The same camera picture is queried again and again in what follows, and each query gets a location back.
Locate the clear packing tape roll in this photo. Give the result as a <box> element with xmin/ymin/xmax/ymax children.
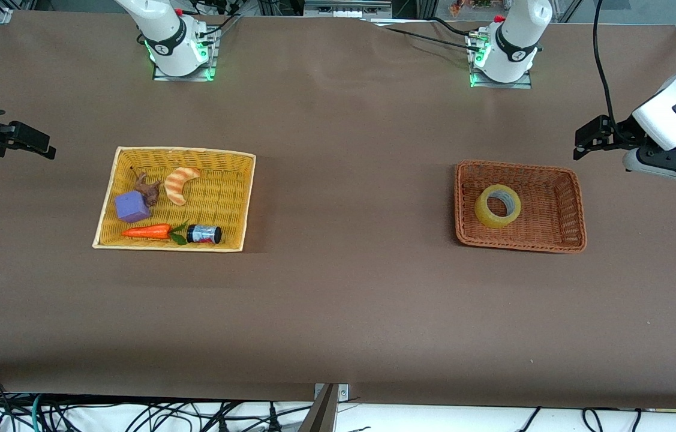
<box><xmin>474</xmin><ymin>184</ymin><xmax>522</xmax><ymax>230</ymax></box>

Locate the grey metal equipment box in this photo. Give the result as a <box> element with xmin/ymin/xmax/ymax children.
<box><xmin>304</xmin><ymin>0</ymin><xmax>392</xmax><ymax>19</ymax></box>

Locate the short black table cable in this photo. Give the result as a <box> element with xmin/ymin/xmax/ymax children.
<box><xmin>428</xmin><ymin>17</ymin><xmax>477</xmax><ymax>35</ymax></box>

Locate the small printed can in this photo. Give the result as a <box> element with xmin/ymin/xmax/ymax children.
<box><xmin>187</xmin><ymin>224</ymin><xmax>223</xmax><ymax>245</ymax></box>

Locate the purple cube block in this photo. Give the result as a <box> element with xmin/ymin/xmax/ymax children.
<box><xmin>114</xmin><ymin>191</ymin><xmax>152</xmax><ymax>224</ymax></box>

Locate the diagonal metal strut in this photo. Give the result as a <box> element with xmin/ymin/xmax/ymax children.
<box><xmin>299</xmin><ymin>384</ymin><xmax>339</xmax><ymax>432</ymax></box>

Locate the metal table edge bracket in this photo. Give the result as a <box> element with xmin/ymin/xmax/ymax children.
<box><xmin>314</xmin><ymin>383</ymin><xmax>349</xmax><ymax>401</ymax></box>

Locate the long black table cable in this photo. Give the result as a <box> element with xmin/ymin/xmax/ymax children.
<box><xmin>381</xmin><ymin>25</ymin><xmax>476</xmax><ymax>50</ymax></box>

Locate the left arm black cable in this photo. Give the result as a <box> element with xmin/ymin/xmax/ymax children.
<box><xmin>593</xmin><ymin>0</ymin><xmax>618</xmax><ymax>130</ymax></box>

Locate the brown toy lion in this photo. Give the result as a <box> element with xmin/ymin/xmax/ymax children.
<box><xmin>130</xmin><ymin>166</ymin><xmax>163</xmax><ymax>208</ymax></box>

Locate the toy croissant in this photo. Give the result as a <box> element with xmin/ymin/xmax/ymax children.
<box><xmin>164</xmin><ymin>167</ymin><xmax>202</xmax><ymax>206</ymax></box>

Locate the brown woven basket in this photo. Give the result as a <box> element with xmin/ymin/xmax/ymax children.
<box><xmin>453</xmin><ymin>159</ymin><xmax>588</xmax><ymax>254</ymax></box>

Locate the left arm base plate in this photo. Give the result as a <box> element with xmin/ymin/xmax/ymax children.
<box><xmin>467</xmin><ymin>29</ymin><xmax>534</xmax><ymax>89</ymax></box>

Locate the yellow woven basket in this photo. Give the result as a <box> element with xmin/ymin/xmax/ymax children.
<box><xmin>92</xmin><ymin>146</ymin><xmax>256</xmax><ymax>253</ymax></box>

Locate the teal cable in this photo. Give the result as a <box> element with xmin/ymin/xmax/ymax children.
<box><xmin>31</xmin><ymin>393</ymin><xmax>46</xmax><ymax>432</ymax></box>

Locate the orange toy carrot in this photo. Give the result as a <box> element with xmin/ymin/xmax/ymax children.
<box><xmin>121</xmin><ymin>221</ymin><xmax>190</xmax><ymax>245</ymax></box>

